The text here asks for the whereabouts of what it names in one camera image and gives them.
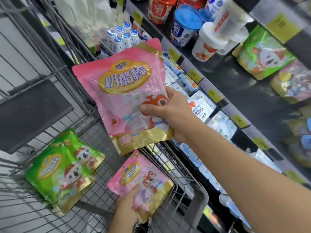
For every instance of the person's left hand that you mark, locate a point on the person's left hand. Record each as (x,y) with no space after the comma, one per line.
(126,206)

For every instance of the person's right hand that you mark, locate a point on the person's right hand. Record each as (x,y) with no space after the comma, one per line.
(177,114)

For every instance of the person's left thumb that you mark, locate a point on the person's left thumb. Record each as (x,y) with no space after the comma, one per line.
(136,193)

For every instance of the person's right thumb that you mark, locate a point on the person's right thumb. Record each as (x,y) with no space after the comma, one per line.
(155,109)

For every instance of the small pink snack bag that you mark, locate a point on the small pink snack bag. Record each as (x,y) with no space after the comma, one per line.
(153,178)

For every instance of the large pink snack bag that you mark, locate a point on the large pink snack bag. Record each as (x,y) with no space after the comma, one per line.
(121,77)

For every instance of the person's left forearm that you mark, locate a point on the person's left forearm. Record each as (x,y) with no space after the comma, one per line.
(122,227)

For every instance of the person's right forearm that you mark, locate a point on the person's right forearm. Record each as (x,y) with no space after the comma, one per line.
(243,172)

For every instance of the white carton red green print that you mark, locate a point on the white carton red green print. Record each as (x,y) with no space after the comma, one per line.
(201,107)

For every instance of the row of yellow price labels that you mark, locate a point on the row of yellow price labels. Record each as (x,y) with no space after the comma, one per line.
(194,75)

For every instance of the row of white blue milk packs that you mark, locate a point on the row of white blue milk packs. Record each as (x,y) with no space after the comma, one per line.
(223,124)

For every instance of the group of blue-capped white bottles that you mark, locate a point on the group of blue-capped white bottles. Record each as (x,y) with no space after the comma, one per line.
(121,37)

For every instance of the white cup orange print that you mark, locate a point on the white cup orange print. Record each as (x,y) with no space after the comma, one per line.
(206,46)

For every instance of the blue lid yogurt cup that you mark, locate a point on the blue lid yogurt cup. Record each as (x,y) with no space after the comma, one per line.
(184,26)

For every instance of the black refrigerated shelf unit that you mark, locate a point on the black refrigerated shelf unit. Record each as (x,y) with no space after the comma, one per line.
(243,89)

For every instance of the red yogurt cup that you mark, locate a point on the red yogurt cup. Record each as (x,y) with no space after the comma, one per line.
(192,1)
(160,9)

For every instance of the plain white cup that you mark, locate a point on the plain white cup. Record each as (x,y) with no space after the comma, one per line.
(237,38)

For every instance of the white cup red label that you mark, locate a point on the white cup red label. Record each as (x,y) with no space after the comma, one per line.
(228,19)

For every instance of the white cup blue print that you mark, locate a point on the white cup blue print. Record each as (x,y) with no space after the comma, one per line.
(213,6)

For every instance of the pile of white bags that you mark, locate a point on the pile of white bags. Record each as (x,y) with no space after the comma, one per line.
(82,14)

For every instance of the green cartoon snack bag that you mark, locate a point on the green cartoon snack bag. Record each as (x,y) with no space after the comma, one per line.
(264,55)

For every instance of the black cart seat flap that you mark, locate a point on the black cart seat flap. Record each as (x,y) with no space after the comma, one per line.
(31,114)

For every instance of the pastel cartoon snack bag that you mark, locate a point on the pastel cartoon snack bag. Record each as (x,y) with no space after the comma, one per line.
(294,82)

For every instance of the pile of yellow blue bags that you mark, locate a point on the pile of yellow blue bags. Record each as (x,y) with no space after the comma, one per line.
(301,138)

